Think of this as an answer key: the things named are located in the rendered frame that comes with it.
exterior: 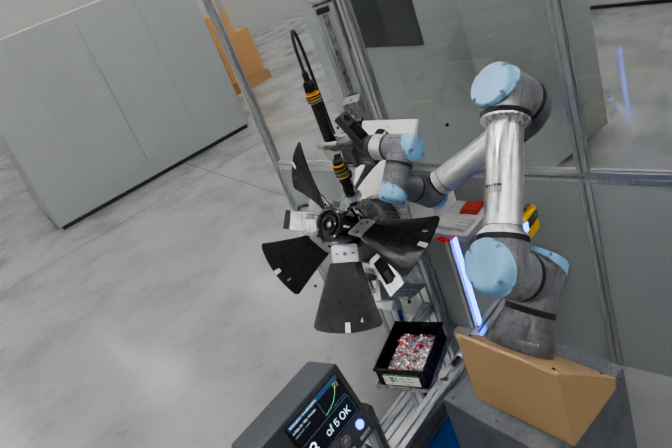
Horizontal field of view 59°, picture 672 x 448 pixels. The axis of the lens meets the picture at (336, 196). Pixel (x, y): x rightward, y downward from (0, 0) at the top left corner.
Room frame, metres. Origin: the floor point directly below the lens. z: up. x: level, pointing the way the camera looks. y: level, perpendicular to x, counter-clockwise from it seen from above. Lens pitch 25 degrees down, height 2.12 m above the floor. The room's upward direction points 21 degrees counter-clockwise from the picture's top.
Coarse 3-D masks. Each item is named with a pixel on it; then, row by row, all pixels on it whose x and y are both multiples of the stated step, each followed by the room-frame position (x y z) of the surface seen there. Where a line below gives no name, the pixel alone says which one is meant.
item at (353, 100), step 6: (348, 96) 2.38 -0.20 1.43; (354, 96) 2.35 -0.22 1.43; (360, 96) 2.35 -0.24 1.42; (348, 102) 2.31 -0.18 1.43; (354, 102) 2.29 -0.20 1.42; (360, 102) 2.30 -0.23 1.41; (348, 108) 2.29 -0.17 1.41; (354, 108) 2.29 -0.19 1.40; (360, 108) 2.28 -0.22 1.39; (360, 114) 2.28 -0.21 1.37
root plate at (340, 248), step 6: (336, 246) 1.76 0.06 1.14; (342, 246) 1.76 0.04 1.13; (348, 246) 1.76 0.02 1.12; (354, 246) 1.76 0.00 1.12; (336, 252) 1.75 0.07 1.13; (342, 252) 1.75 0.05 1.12; (348, 252) 1.75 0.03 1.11; (336, 258) 1.73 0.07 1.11; (342, 258) 1.73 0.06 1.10; (348, 258) 1.73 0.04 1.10; (354, 258) 1.73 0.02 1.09
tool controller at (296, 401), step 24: (288, 384) 1.08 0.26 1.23; (312, 384) 1.03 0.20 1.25; (336, 384) 1.04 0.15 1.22; (264, 408) 1.04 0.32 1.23; (288, 408) 0.99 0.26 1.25; (312, 408) 0.99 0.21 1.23; (336, 408) 1.01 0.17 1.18; (360, 408) 1.03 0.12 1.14; (264, 432) 0.95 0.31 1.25; (288, 432) 0.94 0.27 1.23; (312, 432) 0.96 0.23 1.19; (336, 432) 0.98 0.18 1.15; (360, 432) 1.00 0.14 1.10
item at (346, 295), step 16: (336, 272) 1.70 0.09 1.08; (352, 272) 1.70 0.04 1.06; (336, 288) 1.67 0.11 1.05; (352, 288) 1.66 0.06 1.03; (368, 288) 1.66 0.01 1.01; (320, 304) 1.66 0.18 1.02; (336, 304) 1.64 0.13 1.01; (352, 304) 1.63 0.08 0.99; (368, 304) 1.62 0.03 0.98; (320, 320) 1.63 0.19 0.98; (336, 320) 1.61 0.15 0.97; (352, 320) 1.60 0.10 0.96; (368, 320) 1.58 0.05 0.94
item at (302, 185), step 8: (296, 152) 2.06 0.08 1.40; (296, 160) 2.06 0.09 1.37; (304, 160) 1.99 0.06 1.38; (296, 168) 2.07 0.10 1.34; (304, 168) 1.99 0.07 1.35; (296, 176) 2.08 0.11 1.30; (304, 176) 2.00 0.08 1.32; (296, 184) 2.10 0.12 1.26; (304, 184) 2.02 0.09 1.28; (312, 184) 1.94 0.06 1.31; (304, 192) 2.06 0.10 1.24; (312, 192) 1.96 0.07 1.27; (312, 200) 2.02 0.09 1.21; (320, 200) 1.91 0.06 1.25
